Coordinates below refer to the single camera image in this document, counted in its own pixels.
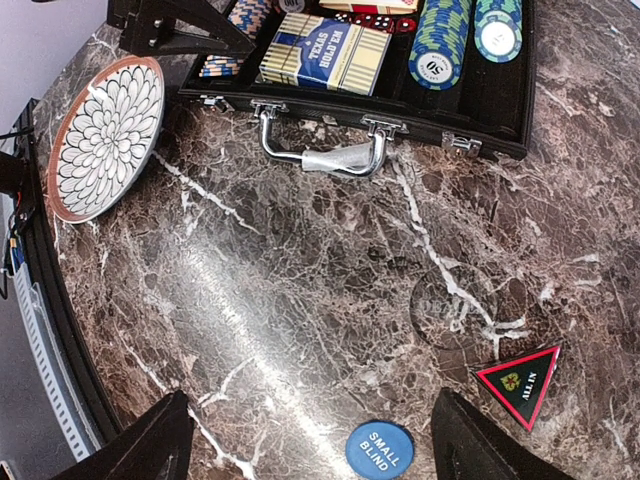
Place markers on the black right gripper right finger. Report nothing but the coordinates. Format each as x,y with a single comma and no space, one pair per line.
468,445

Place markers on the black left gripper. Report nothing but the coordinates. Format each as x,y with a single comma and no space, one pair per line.
169,27

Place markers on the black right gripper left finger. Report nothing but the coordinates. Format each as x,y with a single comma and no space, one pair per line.
157,446

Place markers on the black red all-in triangle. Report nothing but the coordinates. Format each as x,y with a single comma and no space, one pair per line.
520,385

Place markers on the blue small blind button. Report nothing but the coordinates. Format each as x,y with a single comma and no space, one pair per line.
380,450

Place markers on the clear dealer button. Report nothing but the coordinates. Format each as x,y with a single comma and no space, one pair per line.
445,321

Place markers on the blue gold card box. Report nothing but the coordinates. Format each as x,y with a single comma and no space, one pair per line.
319,52

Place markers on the black poker case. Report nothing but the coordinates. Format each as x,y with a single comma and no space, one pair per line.
487,113

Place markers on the floral patterned plate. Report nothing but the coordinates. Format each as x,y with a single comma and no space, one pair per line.
106,139

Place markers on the red die in case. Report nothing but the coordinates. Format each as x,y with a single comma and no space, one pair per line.
388,24

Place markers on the green blue chip stack front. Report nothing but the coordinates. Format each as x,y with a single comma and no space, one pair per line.
437,54

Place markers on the green blue chip stack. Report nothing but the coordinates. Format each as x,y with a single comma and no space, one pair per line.
437,54
498,29

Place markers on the green blue chip stack rear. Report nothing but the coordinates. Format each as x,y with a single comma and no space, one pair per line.
498,29

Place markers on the white slotted cable duct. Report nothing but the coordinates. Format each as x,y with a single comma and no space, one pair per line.
53,370

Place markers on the black front table rail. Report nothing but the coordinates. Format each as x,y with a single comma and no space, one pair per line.
26,238

